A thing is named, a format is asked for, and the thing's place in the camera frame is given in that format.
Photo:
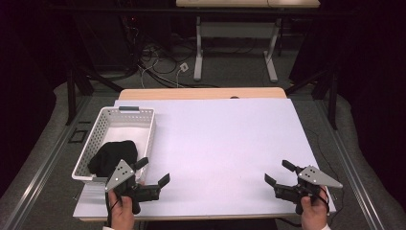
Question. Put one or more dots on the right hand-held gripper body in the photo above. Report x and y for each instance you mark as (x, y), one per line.
(314, 177)

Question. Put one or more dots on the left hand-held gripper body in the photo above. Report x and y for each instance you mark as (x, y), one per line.
(121, 174)

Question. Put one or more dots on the black sleeveless shirt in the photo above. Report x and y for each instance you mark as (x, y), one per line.
(111, 156)

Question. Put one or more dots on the white perforated plastic basket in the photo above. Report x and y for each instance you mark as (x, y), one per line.
(95, 134)

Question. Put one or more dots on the person's right hand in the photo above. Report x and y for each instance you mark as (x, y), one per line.
(314, 212)

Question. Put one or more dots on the person's left hand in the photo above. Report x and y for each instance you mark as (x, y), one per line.
(123, 214)

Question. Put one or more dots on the white table cover sheet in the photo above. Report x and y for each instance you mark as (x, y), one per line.
(223, 143)

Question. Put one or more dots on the black metal stand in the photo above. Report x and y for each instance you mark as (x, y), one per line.
(71, 96)
(333, 102)

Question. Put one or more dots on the white power plug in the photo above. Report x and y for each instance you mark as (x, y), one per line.
(184, 66)

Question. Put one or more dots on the dark curtain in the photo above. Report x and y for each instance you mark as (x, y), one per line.
(28, 80)
(373, 80)

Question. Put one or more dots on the white-legged desk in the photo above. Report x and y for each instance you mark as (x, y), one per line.
(198, 48)

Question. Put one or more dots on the aluminium floor rail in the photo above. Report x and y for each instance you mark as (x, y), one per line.
(353, 172)
(36, 183)

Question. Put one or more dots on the black floor socket frame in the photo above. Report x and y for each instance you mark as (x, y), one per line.
(78, 136)

